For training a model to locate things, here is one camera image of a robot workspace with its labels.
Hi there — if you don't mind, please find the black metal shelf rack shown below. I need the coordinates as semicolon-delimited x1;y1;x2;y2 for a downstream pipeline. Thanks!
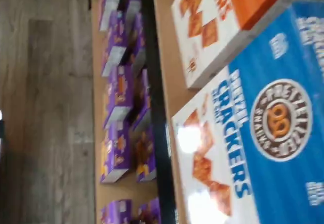
87;0;178;224

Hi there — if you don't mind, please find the orange white pretzel crackers box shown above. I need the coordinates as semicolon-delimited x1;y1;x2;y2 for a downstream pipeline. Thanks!
171;0;324;91

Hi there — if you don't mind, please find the blue white pretzel crackers box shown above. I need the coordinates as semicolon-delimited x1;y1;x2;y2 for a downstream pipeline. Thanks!
171;0;324;224

